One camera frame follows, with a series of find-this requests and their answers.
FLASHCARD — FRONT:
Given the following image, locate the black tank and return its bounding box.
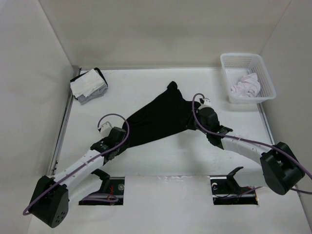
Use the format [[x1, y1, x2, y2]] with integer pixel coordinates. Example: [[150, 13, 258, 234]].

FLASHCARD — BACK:
[[121, 81, 196, 150], [70, 67, 108, 86]]

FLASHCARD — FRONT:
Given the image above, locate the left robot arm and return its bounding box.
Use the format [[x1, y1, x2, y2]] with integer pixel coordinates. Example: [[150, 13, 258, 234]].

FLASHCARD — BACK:
[[23, 127, 129, 228]]

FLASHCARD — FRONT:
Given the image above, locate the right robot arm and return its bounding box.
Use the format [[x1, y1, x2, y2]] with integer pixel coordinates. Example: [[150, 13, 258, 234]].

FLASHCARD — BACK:
[[192, 107, 307, 195]]

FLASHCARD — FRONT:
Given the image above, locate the grey folded tank top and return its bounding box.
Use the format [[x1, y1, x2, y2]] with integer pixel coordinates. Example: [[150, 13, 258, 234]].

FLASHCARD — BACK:
[[76, 86, 108, 105]]

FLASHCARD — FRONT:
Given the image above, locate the white folded tank top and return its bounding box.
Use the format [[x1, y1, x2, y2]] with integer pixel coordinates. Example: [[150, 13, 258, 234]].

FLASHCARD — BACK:
[[70, 69, 105, 98]]

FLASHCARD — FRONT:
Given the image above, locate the black folded tank top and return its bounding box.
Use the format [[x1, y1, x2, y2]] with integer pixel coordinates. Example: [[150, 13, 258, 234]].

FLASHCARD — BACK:
[[70, 67, 108, 86]]

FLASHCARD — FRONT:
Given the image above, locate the pink white garment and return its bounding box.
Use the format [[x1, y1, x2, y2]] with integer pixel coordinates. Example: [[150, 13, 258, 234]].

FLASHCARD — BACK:
[[230, 73, 261, 98]]

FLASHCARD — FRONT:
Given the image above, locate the white plastic basket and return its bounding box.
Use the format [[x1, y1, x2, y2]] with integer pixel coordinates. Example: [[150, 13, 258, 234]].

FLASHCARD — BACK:
[[220, 53, 276, 104]]

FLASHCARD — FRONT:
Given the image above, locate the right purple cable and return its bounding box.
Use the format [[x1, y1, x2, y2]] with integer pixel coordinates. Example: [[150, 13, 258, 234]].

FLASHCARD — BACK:
[[191, 93, 312, 195]]

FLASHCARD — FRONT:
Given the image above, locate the purple cable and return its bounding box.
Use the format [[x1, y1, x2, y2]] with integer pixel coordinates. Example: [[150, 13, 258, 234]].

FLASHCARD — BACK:
[[22, 113, 130, 216], [191, 93, 312, 195]]

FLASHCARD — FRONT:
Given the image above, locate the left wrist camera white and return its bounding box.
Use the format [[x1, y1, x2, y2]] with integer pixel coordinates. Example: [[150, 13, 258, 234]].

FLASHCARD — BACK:
[[98, 121, 113, 137]]

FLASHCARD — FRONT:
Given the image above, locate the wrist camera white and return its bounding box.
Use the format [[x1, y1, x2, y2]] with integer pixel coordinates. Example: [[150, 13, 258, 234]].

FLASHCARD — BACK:
[[98, 121, 113, 137], [198, 98, 212, 109]]

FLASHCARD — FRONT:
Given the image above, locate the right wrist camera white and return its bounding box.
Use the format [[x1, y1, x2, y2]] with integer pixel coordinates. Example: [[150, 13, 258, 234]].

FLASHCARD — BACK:
[[198, 98, 212, 109]]

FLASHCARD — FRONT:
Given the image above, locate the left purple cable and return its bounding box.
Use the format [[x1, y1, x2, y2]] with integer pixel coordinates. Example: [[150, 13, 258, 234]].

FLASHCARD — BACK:
[[22, 113, 130, 216]]

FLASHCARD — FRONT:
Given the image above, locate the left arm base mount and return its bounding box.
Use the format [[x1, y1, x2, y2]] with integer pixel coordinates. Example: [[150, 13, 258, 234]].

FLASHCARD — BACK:
[[78, 177, 125, 206]]

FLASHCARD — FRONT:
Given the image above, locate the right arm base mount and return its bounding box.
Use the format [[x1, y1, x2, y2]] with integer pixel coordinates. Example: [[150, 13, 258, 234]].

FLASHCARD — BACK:
[[210, 167, 258, 205]]

